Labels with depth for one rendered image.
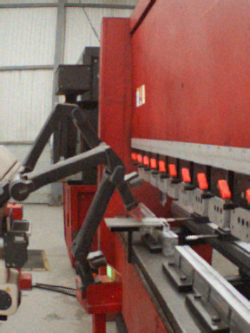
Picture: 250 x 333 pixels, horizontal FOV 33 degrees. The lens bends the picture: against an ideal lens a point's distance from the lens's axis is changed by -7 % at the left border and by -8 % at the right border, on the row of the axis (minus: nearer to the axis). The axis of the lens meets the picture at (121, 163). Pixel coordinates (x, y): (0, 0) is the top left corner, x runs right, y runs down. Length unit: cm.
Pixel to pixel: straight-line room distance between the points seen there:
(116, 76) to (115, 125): 34
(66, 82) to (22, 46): 602
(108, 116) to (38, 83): 603
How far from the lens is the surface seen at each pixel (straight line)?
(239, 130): 110
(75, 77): 317
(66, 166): 160
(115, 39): 309
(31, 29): 920
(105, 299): 185
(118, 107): 302
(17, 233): 173
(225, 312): 124
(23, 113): 892
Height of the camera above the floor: 143
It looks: 4 degrees down
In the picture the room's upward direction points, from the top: straight up
